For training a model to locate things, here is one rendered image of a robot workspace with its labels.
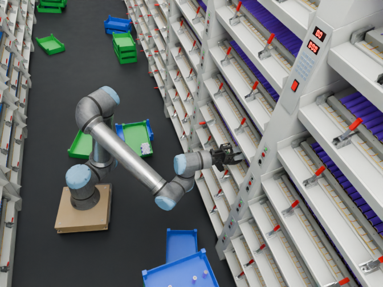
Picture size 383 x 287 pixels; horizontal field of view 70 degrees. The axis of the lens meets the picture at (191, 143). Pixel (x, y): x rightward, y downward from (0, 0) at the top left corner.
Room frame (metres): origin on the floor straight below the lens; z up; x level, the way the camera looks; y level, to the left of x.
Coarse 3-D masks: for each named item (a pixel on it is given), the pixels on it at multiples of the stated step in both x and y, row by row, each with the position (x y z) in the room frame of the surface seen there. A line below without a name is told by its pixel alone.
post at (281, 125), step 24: (336, 0) 0.72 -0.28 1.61; (360, 0) 0.68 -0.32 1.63; (312, 24) 0.75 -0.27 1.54; (336, 24) 0.69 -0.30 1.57; (336, 72) 0.70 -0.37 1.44; (288, 120) 0.69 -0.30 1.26; (264, 168) 0.69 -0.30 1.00; (240, 192) 0.75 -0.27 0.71; (264, 192) 0.70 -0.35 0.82; (240, 216) 0.69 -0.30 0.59
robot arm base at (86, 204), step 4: (96, 188) 0.96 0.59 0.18; (96, 192) 0.92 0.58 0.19; (92, 196) 0.88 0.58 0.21; (96, 196) 0.90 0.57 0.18; (72, 200) 0.84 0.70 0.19; (76, 200) 0.83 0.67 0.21; (80, 200) 0.83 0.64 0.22; (84, 200) 0.84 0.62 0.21; (88, 200) 0.85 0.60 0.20; (92, 200) 0.87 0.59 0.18; (96, 200) 0.88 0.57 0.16; (72, 204) 0.83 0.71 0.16; (76, 204) 0.82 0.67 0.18; (80, 204) 0.82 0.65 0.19; (84, 204) 0.83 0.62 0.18; (88, 204) 0.84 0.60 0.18; (92, 204) 0.85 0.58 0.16; (76, 208) 0.81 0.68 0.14; (80, 208) 0.81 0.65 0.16; (84, 208) 0.82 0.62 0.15; (88, 208) 0.82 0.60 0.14
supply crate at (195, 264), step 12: (204, 252) 0.49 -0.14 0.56; (168, 264) 0.43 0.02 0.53; (180, 264) 0.45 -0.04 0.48; (192, 264) 0.46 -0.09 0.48; (204, 264) 0.47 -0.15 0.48; (144, 276) 0.36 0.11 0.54; (156, 276) 0.38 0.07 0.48; (168, 276) 0.39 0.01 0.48; (180, 276) 0.40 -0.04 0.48; (192, 276) 0.41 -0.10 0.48
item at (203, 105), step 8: (200, 104) 1.31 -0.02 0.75; (208, 112) 1.26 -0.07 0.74; (216, 112) 1.26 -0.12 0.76; (208, 120) 1.20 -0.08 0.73; (216, 128) 1.14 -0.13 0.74; (216, 136) 1.08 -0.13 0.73; (232, 168) 0.87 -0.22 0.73; (240, 168) 0.87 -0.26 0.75; (248, 168) 0.87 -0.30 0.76; (240, 176) 0.83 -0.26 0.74; (240, 184) 0.76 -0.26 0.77
